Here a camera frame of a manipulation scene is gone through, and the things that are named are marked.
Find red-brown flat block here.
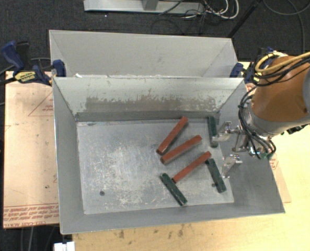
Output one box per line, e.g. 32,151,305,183
171,151,212,184
156,116,189,156
160,134,203,165

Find brown cardboard board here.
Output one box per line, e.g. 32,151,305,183
3,71,292,229

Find dark green flat block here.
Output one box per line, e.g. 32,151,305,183
159,173,189,207
205,158,227,194
207,116,220,149

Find grey metal bin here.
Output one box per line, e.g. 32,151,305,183
49,29,286,235

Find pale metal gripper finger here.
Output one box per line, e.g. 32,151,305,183
221,154,243,179
211,121,240,144

